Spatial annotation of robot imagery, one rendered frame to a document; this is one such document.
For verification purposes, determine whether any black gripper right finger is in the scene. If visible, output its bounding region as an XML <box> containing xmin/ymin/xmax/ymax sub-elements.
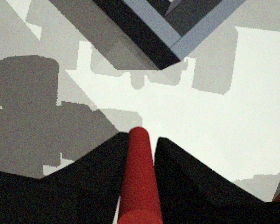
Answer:
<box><xmin>155</xmin><ymin>136</ymin><xmax>280</xmax><ymax>224</ymax></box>

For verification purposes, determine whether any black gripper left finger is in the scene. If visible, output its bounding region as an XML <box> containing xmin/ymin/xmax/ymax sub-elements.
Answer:
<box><xmin>0</xmin><ymin>131</ymin><xmax>129</xmax><ymax>224</ymax></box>

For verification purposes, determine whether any white square plate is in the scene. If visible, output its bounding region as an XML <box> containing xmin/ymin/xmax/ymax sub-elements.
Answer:
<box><xmin>145</xmin><ymin>0</ymin><xmax>186</xmax><ymax>18</ymax></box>

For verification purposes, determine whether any red peg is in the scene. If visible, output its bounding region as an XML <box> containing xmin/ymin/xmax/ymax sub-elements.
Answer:
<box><xmin>116</xmin><ymin>126</ymin><xmax>162</xmax><ymax>224</ymax></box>

